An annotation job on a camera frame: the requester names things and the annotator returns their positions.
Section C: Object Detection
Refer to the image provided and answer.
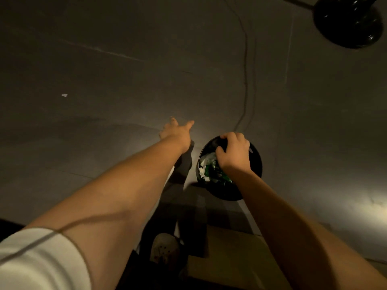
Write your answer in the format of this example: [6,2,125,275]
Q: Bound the person's left hand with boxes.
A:
[159,117,195,154]

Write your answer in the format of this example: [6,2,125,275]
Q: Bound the person's right hand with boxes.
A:
[215,132,252,173]

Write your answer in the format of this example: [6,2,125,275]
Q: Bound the black round trash bin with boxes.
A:
[196,136,263,201]

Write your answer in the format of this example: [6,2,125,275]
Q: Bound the person's left forearm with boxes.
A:
[26,138,185,290]

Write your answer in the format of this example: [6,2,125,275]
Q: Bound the person's right forearm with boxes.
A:
[222,167,387,290]

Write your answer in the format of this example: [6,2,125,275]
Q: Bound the white crumpled paper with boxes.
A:
[199,152,217,173]

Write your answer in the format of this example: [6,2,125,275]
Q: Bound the green plastic wrapper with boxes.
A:
[204,160,233,184]

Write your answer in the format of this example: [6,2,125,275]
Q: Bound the black trouser leg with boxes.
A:
[137,166,210,261]

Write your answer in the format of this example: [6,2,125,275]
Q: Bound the brown cardboard box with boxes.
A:
[185,225,292,290]

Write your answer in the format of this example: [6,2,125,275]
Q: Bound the white clog shoe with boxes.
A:
[150,233,182,267]

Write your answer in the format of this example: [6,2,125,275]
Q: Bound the black round stand base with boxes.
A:
[313,0,384,49]

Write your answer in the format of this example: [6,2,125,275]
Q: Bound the white shirt sleeve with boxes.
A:
[0,228,92,290]

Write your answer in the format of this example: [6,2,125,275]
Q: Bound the thin floor cable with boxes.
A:
[222,0,249,132]

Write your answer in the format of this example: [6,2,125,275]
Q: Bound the thin dark headset cable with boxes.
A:
[0,212,133,264]

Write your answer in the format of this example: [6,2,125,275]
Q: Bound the black thick cable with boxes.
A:
[273,0,315,11]

